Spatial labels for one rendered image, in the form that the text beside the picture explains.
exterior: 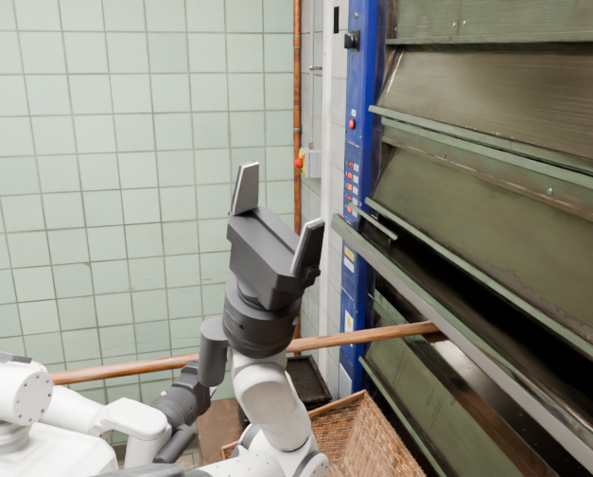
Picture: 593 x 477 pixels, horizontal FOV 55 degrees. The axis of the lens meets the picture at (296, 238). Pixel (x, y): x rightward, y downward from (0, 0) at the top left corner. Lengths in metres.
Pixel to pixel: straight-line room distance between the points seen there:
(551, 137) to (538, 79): 0.13
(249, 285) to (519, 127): 0.63
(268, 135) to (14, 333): 1.37
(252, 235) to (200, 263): 1.99
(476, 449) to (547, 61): 0.82
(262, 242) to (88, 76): 1.89
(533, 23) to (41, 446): 1.00
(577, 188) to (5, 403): 0.86
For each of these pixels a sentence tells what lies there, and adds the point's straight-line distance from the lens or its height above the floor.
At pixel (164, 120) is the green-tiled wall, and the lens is 2.44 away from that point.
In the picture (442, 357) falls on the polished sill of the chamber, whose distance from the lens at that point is 1.45.
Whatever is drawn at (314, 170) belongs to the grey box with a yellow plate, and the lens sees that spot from 2.20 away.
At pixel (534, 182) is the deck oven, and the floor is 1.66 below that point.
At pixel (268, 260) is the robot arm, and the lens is 0.58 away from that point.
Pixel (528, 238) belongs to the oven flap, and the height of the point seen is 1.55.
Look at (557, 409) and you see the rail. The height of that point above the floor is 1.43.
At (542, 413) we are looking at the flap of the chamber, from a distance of 0.89.
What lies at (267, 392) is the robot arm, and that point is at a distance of 0.72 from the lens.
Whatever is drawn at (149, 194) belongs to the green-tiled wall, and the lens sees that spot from 2.49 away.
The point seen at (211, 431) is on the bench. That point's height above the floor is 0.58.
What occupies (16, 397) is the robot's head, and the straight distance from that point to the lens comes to 0.77.
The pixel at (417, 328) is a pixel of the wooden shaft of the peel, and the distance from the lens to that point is 1.51.
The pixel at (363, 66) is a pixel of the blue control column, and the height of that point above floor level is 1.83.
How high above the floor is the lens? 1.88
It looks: 18 degrees down
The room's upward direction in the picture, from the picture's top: straight up
